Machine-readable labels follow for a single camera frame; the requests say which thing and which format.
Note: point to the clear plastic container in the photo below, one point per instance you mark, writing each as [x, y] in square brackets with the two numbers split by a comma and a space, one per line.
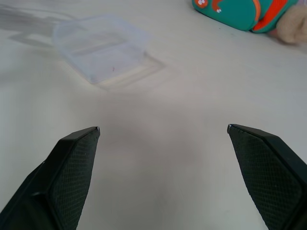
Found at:
[100, 49]

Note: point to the beige plush toy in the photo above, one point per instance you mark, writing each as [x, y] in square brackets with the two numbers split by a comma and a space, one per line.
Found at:
[292, 26]

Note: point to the green orange dinosaur pouch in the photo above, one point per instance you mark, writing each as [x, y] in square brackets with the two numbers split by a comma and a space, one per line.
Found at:
[236, 13]

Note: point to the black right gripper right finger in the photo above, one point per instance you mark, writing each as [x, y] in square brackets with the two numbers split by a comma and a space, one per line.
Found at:
[268, 172]

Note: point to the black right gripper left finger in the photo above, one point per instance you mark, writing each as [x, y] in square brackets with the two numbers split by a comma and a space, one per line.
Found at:
[64, 177]

